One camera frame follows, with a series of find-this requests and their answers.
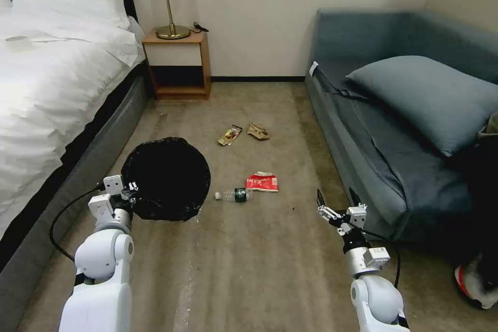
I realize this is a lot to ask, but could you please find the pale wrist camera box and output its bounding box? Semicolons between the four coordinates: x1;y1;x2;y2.
345;206;368;228
102;174;126;196

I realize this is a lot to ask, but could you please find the grey bed base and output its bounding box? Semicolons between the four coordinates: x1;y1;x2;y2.
0;61;151;332

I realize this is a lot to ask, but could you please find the brown snack wrapper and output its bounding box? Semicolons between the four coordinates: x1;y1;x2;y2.
217;124;243;147

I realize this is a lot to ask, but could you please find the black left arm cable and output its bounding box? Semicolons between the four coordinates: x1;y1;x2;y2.
49;182;105;262

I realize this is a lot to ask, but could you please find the crumpled brown paper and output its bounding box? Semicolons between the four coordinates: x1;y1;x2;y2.
247;122;271;141

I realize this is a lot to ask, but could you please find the person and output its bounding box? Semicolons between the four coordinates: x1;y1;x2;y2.
447;112;498;294

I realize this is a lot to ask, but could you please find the red and white shoe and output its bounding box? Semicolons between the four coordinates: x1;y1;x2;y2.
454;253;498;310

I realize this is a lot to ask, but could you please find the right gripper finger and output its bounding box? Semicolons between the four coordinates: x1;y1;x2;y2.
316;188;345;231
348;187;368;211

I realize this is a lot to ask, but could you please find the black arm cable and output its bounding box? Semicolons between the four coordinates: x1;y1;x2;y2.
49;182;105;262
364;229;402;289

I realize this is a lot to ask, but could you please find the wooden nightstand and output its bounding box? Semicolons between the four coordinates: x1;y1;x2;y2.
141;31;212;101

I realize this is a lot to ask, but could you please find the blue-grey cushion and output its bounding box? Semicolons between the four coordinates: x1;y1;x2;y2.
345;55;498;158

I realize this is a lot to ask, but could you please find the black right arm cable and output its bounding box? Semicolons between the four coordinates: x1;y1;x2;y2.
364;229;402;289

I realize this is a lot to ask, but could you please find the clear plastic bottle green label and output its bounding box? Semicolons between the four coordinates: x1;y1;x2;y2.
213;187;254;204

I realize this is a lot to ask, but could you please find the white duvet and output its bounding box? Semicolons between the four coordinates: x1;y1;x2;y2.
0;7;147;240

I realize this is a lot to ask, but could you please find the red snack wrapper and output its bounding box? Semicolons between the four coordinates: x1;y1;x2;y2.
245;171;280;194

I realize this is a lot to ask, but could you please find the blue-grey sofa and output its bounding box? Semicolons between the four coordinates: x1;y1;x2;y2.
305;8;498;244

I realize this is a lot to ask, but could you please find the trash bin with black bag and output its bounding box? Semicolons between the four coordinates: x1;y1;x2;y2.
120;136;212;224

